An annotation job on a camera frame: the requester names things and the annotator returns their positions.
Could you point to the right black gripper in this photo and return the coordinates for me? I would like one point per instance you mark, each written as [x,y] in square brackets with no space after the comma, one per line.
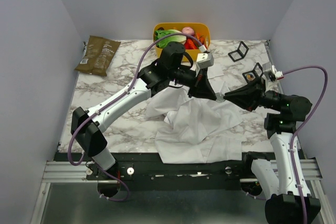
[258,95]

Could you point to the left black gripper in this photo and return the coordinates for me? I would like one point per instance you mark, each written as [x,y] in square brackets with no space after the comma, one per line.
[200,87]

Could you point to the clear round brooch backing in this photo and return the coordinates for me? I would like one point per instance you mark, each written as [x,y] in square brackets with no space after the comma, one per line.
[220,97]

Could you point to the white shirt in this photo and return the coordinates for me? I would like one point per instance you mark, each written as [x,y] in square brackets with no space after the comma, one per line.
[194,130]

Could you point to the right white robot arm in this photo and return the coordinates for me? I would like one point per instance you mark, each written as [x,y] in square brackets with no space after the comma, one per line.
[288,198]

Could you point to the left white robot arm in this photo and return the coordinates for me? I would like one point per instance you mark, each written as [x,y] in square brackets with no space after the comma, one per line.
[173,65]

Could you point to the near black folding stand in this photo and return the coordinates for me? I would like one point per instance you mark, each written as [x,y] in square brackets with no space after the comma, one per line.
[257,72]

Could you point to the black folding stand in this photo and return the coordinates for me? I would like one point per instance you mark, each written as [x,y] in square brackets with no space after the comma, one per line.
[257,72]
[240,53]

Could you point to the yellow plastic bin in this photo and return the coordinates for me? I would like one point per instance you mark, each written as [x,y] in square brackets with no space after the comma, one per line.
[201,32]

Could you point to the far black folding stand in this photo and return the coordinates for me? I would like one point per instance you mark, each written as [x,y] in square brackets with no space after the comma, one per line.
[240,53]

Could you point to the red pepper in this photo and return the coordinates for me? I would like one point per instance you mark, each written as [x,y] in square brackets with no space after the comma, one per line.
[191,44]

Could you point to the orange carrot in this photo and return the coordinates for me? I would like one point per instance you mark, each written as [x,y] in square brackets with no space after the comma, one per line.
[201,38]

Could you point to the red onion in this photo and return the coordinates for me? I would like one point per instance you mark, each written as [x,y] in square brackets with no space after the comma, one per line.
[189,31]

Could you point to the brown snack bag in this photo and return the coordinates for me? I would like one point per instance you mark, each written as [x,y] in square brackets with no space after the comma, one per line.
[98,55]

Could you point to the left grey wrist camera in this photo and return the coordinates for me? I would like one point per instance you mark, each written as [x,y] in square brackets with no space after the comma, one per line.
[204,59]

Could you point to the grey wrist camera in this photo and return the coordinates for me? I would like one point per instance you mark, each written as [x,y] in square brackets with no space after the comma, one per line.
[204,59]
[271,73]

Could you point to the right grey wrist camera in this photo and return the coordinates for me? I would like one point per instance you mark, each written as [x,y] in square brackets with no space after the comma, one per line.
[271,73]

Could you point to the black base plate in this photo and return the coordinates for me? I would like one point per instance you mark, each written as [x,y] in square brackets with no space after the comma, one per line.
[146,172]

